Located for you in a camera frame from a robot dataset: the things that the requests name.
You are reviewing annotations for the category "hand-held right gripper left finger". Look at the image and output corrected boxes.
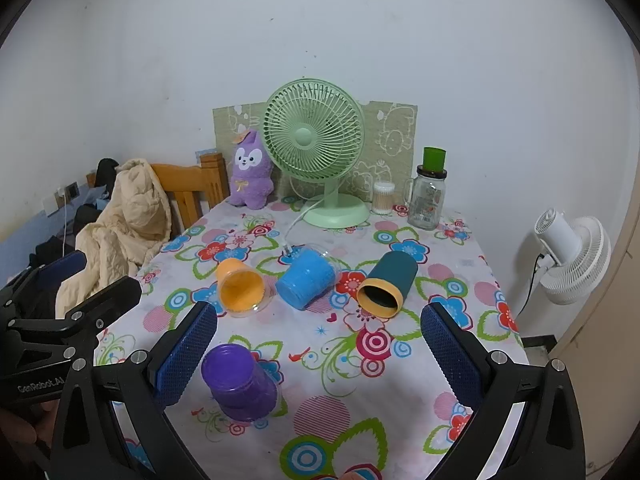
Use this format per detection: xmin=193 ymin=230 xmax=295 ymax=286
xmin=50 ymin=301 xmax=218 ymax=480

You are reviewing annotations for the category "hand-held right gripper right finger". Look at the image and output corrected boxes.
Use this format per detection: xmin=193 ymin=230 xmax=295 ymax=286
xmin=420 ymin=302 xmax=586 ymax=480

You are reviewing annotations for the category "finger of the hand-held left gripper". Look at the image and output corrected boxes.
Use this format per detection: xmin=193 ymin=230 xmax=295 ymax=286
xmin=0 ymin=251 xmax=87 ymax=307
xmin=6 ymin=276 xmax=143 ymax=361

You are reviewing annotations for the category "purple plastic cup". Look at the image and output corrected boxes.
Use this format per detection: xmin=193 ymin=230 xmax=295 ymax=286
xmin=201 ymin=344 xmax=279 ymax=422

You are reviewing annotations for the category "orange plastic cup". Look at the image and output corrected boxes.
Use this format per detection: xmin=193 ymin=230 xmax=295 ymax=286
xmin=216 ymin=258 xmax=274 ymax=319

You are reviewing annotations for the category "dark green cup yellow rim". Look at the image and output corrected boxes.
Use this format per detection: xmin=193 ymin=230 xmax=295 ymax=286
xmin=356 ymin=251 xmax=419 ymax=320

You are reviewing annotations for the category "blue plastic cup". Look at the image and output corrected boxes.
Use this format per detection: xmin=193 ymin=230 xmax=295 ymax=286
xmin=275 ymin=245 xmax=341 ymax=312

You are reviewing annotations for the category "person's left hand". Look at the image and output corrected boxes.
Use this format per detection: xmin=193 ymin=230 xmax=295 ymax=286
xmin=0 ymin=402 xmax=57 ymax=461

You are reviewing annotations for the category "dark clothes pile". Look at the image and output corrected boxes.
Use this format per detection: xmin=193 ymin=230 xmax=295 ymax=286
xmin=25 ymin=158 xmax=121 ymax=281

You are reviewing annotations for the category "beige jacket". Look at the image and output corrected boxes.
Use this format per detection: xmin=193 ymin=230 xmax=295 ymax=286
xmin=54 ymin=158 xmax=174 ymax=319

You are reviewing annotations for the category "wooden chair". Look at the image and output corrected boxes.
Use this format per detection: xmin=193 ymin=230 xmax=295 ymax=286
xmin=149 ymin=152 xmax=232 ymax=237

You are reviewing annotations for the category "glass jar with green lid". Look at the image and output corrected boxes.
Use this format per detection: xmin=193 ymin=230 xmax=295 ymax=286
xmin=402 ymin=147 xmax=449 ymax=232

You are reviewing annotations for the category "white floor fan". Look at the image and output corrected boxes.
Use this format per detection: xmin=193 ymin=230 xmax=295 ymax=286
xmin=533 ymin=207 xmax=612 ymax=306

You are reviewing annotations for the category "cotton swab container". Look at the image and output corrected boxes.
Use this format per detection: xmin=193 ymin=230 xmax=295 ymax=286
xmin=372 ymin=180 xmax=396 ymax=215

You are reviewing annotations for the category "purple plush toy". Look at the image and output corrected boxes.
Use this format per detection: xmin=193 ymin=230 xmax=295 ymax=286
xmin=226 ymin=129 xmax=275 ymax=210

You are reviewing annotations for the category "green desk fan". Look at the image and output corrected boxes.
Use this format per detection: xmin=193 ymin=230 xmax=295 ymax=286
xmin=263 ymin=78 xmax=371 ymax=230

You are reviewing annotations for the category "white charger cable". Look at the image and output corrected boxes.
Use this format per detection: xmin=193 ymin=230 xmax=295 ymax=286
xmin=59 ymin=188 xmax=72 ymax=253

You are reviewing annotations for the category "wall socket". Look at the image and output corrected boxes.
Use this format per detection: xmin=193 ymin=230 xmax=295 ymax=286
xmin=42 ymin=181 xmax=81 ymax=217

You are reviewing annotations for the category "black fan cable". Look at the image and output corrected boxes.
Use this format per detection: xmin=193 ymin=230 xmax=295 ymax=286
xmin=517 ymin=252 xmax=547 ymax=317

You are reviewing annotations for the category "white fan cable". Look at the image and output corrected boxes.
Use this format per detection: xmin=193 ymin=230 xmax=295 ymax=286
xmin=282 ymin=197 xmax=327 ymax=262

